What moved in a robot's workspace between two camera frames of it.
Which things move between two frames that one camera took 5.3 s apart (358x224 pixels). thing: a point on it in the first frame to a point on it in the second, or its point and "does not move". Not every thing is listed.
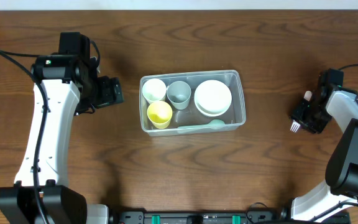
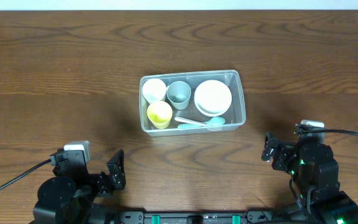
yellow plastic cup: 160,113 does not move
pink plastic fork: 295,125 to 189,121
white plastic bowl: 212,98 does not move
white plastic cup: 153,89 does not move
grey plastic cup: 179,93 does not move
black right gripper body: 305,116 to 278,154
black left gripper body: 111,91 to 105,181
